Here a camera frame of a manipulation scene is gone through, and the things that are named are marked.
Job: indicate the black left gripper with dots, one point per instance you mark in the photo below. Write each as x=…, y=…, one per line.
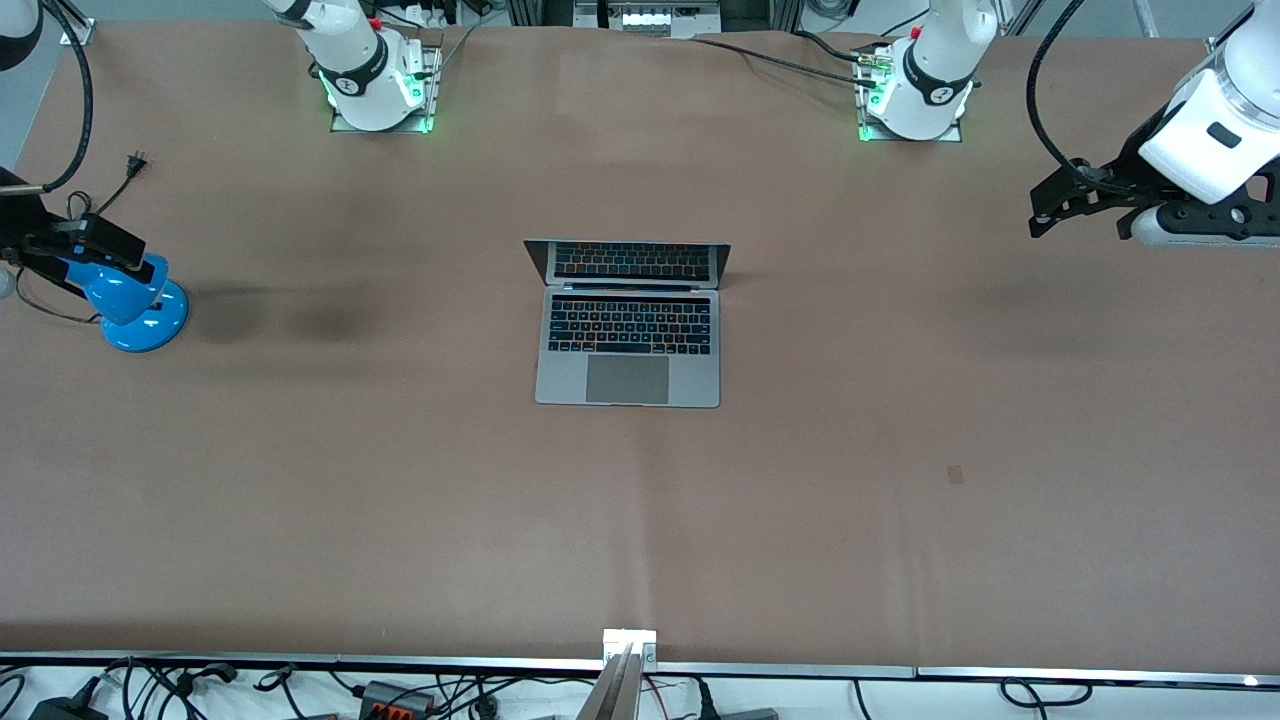
x=1137, y=168

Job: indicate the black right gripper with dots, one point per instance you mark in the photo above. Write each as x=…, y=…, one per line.
x=20, y=226

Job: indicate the grey laptop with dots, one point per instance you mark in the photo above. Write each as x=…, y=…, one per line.
x=628, y=350

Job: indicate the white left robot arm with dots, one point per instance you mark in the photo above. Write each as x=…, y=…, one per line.
x=940, y=60

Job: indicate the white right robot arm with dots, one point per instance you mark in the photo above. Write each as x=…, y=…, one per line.
x=360, y=50

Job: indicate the aluminium corner profile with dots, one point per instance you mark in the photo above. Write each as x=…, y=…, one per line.
x=78, y=33
x=1213, y=44

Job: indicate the grey control box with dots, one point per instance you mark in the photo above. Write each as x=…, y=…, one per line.
x=645, y=18

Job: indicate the black power adapter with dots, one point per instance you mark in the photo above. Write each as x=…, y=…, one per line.
x=65, y=710

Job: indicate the black orange connector block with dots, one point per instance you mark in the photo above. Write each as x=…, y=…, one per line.
x=385, y=698

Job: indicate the brown table cover sheet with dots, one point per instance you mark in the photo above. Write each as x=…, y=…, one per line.
x=640, y=520

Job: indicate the black plug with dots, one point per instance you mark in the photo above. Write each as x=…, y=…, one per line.
x=703, y=700

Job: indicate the aluminium profile beam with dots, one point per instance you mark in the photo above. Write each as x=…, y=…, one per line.
x=615, y=695

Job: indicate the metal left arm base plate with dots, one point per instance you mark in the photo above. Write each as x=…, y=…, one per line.
x=952, y=133

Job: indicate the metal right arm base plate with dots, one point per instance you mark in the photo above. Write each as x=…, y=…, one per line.
x=433, y=70

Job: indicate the silver table edge rail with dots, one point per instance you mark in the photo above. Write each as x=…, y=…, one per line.
x=450, y=662

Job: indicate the white metal edge bracket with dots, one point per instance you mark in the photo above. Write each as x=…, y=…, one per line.
x=615, y=638

